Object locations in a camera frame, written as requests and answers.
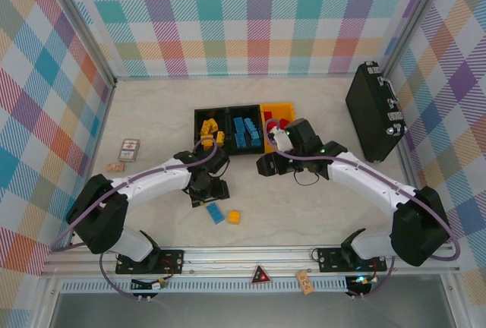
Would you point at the small blue lego brick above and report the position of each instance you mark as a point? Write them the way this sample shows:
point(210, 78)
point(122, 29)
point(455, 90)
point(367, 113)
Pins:
point(257, 142)

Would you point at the yellow lego brick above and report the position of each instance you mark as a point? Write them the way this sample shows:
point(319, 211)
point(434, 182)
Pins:
point(234, 217)
point(207, 142)
point(220, 136)
point(205, 128)
point(213, 125)

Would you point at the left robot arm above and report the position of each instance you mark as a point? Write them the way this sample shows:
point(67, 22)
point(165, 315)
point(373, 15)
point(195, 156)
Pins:
point(152, 183)

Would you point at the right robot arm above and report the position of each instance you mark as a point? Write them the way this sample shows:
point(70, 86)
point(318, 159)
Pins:
point(372, 187)

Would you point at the black plastic bin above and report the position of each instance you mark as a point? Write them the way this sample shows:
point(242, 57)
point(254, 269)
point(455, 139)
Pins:
point(231, 149)
point(199, 115)

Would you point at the yellow plastic bin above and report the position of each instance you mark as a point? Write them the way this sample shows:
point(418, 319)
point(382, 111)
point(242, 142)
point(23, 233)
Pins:
point(279, 107)

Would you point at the black briefcase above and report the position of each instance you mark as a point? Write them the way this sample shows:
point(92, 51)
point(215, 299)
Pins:
point(370, 108)

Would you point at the playing card box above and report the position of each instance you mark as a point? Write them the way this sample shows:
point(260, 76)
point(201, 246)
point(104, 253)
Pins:
point(129, 149)

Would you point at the small wooden block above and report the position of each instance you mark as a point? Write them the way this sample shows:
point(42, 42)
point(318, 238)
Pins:
point(115, 167)

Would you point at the red triangle sign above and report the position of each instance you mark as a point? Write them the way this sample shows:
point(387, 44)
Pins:
point(261, 276)

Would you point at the small connector board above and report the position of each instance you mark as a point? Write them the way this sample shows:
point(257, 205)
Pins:
point(152, 285)
point(360, 284)

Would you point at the small wooden tag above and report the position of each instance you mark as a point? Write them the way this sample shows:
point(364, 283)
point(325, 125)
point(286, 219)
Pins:
point(304, 282)

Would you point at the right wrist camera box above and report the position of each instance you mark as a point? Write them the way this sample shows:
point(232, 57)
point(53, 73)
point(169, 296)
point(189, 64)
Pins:
point(281, 139)

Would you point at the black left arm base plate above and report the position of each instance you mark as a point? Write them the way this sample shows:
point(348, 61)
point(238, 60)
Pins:
point(172, 261)

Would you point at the aluminium frame rail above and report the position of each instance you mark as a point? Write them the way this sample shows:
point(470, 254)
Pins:
point(247, 256)

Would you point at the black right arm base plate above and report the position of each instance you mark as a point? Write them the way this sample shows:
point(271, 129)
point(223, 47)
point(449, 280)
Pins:
point(326, 259)

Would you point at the aluminium frame post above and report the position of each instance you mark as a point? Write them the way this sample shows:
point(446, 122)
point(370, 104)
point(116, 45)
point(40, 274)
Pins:
point(414, 20)
point(84, 28)

